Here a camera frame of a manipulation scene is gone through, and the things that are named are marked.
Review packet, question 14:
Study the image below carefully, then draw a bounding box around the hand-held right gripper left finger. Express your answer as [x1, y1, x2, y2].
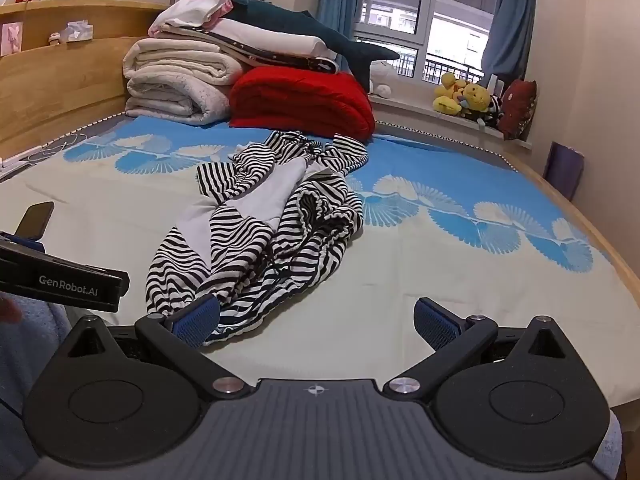
[64, 294, 256, 401]

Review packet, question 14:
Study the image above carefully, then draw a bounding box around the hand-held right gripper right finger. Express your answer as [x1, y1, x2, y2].
[382, 297, 568, 401]

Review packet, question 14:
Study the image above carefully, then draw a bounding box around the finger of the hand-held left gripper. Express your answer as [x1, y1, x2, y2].
[14, 201, 55, 242]

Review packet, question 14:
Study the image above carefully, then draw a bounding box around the black white striped garment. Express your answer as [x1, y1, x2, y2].
[145, 130, 371, 347]

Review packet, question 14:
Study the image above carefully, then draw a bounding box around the blue white patterned bed sheet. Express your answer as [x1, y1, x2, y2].
[0, 112, 628, 406]

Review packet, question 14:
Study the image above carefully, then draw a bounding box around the pink card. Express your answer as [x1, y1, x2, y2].
[0, 22, 24, 57]

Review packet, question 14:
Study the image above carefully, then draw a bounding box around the tissue pack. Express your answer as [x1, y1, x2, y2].
[61, 20, 95, 42]

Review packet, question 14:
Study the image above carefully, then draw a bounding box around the white folded quilt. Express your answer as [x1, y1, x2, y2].
[122, 36, 247, 127]

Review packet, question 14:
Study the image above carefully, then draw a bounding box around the purple box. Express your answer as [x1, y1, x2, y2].
[542, 141, 586, 202]

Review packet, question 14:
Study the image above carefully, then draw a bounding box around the striped plush toy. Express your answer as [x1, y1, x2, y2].
[479, 94, 505, 129]

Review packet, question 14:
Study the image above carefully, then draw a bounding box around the yellow duck plush toy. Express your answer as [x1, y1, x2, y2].
[459, 82, 492, 122]
[432, 72, 465, 117]

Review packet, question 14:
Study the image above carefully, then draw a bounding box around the dark red pillow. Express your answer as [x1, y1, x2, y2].
[499, 78, 539, 141]

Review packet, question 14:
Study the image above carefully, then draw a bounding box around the red folded blanket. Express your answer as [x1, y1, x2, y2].
[229, 66, 377, 141]

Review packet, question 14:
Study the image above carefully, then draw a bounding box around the white plush toy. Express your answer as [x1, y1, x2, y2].
[369, 60, 397, 99]

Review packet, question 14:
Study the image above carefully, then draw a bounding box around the white and pink folded garment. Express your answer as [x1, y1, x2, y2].
[149, 0, 235, 32]

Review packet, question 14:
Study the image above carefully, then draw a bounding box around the white blanket with dotted trim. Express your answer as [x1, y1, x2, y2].
[150, 16, 342, 75]

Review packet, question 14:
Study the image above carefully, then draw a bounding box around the window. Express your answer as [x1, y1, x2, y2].
[352, 0, 502, 87]

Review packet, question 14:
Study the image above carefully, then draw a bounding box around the dark teal shark plush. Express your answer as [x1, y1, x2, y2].
[226, 0, 402, 95]

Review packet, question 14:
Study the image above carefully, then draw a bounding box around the white cable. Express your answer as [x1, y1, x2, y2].
[26, 131, 87, 162]

